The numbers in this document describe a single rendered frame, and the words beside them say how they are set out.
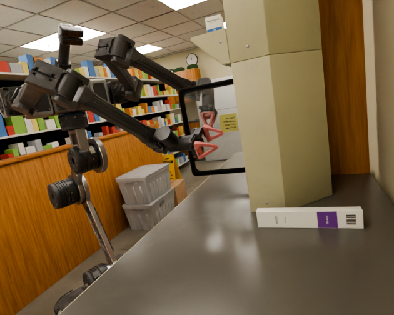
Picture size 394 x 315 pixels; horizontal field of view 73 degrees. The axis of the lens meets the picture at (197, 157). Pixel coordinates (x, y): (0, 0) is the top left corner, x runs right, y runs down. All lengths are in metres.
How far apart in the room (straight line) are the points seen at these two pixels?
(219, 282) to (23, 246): 2.16
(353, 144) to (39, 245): 2.40
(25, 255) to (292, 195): 2.21
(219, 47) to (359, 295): 0.68
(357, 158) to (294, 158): 0.40
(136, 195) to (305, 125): 2.47
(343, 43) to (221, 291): 0.95
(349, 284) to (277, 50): 0.60
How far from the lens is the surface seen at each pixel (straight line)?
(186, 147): 0.99
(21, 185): 2.57
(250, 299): 0.57
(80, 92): 0.92
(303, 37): 0.91
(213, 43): 0.87
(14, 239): 2.58
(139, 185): 3.04
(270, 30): 0.84
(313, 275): 0.63
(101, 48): 1.18
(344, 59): 1.19
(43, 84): 0.91
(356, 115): 1.20
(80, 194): 1.94
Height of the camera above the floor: 1.31
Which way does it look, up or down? 11 degrees down
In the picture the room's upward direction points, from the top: 10 degrees counter-clockwise
